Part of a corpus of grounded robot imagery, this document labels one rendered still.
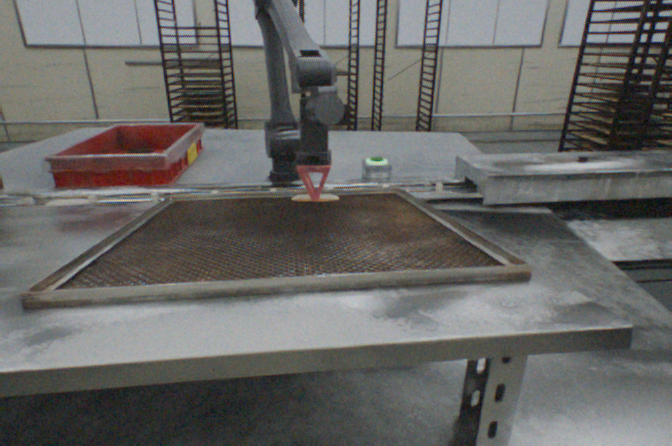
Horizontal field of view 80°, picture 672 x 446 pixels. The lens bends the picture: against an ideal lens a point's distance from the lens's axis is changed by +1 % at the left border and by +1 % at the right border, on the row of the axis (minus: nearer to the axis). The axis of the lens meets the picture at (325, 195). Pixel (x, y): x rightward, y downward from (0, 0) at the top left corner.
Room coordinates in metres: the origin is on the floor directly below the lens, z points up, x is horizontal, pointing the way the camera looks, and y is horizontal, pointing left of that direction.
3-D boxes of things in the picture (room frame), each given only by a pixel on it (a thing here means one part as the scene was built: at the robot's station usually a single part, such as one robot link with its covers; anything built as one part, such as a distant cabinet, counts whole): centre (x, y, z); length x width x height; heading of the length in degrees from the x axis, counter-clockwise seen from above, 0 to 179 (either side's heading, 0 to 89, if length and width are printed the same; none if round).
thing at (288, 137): (1.07, 0.10, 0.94); 0.09 x 0.05 x 0.10; 18
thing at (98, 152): (1.27, 0.61, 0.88); 0.49 x 0.34 x 0.10; 4
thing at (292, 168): (1.09, 0.12, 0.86); 0.12 x 0.09 x 0.08; 86
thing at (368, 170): (1.07, -0.14, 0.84); 0.08 x 0.08 x 0.11; 6
